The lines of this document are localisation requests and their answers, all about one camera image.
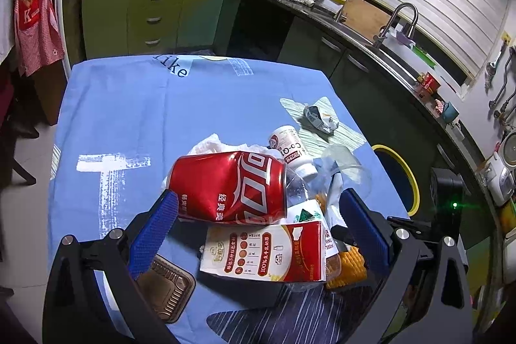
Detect blue printed tablecloth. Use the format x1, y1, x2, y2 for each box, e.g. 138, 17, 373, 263
48, 54, 408, 344

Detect hanging metal ladle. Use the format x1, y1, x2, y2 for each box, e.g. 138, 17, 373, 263
486, 40, 508, 89

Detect steel kitchen faucet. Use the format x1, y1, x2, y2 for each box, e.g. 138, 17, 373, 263
373, 3, 419, 48

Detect crushed clear plastic bottle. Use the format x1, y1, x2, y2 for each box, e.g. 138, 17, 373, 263
284, 167, 327, 224

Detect hanging metal utensil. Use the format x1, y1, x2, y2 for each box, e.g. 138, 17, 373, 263
489, 48, 516, 109

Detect teal cup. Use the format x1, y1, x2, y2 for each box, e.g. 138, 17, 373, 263
441, 101, 460, 123

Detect steel kitchen sink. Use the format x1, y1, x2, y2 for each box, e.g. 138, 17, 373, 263
334, 19, 420, 87

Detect green plastic board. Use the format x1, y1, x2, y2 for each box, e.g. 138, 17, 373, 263
415, 46, 437, 67

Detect crumpled silver wrapper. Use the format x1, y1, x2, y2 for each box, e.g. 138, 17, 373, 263
302, 105, 338, 134

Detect crushed red soda can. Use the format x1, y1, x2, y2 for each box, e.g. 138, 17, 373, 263
166, 151, 289, 226

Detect dark wooden chair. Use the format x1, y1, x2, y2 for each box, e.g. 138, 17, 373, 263
0, 58, 41, 187

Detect wooden cutting board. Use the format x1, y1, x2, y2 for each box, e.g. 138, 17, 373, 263
341, 0, 393, 42

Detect red and white milk carton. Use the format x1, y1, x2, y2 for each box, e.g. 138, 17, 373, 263
199, 221, 333, 284

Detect clear plastic cup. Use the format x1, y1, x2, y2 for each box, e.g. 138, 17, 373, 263
320, 144, 373, 208

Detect dark bin with yellow rim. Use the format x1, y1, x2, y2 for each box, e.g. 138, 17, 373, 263
371, 144, 421, 218

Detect green kitchen base cabinets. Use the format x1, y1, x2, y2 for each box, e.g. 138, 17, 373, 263
82, 0, 496, 232

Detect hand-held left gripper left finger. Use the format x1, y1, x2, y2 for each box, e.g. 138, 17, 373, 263
42, 191, 180, 344

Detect small white plastic bottle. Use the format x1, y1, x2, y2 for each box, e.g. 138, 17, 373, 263
268, 125, 319, 179

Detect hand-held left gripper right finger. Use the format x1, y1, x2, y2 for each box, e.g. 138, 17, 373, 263
339, 189, 474, 344

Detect brown plastic tray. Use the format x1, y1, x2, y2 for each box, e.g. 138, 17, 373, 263
137, 253, 197, 324

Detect red checked apron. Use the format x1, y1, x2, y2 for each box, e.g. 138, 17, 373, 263
14, 0, 66, 76

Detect white crumpled tissue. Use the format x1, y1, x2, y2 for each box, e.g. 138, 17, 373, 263
159, 133, 283, 193

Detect white rice cooker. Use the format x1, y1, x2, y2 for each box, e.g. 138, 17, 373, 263
481, 128, 516, 208

